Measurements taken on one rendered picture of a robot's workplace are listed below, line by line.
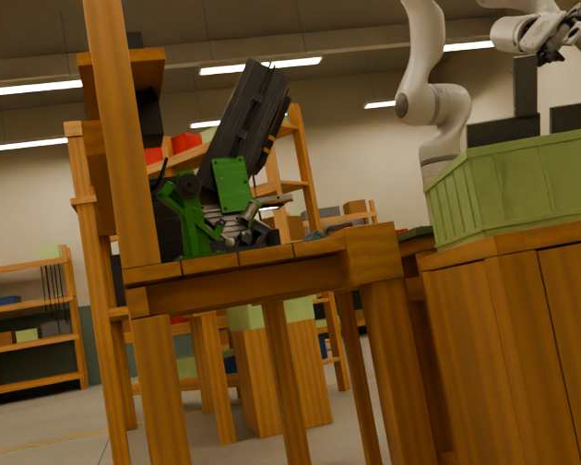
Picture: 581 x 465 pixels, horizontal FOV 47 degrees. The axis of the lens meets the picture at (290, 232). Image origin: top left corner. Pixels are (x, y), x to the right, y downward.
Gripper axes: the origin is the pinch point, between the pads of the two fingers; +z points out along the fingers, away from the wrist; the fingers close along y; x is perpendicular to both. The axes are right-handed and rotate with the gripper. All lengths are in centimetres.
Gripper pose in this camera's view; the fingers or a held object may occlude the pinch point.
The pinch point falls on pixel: (572, 37)
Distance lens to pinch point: 157.1
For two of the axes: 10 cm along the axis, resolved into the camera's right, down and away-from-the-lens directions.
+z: 1.5, 3.0, -9.4
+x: 7.8, 5.5, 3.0
